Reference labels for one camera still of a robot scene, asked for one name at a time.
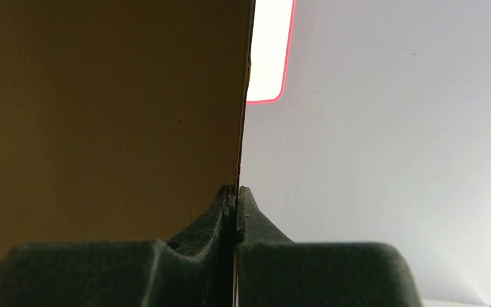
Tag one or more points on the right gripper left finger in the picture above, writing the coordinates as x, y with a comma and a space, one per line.
192, 268

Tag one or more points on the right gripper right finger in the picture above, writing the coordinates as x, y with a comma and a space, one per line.
273, 270

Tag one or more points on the brown cardboard box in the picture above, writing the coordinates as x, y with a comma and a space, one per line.
119, 120

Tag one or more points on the pink framed whiteboard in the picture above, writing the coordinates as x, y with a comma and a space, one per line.
270, 47

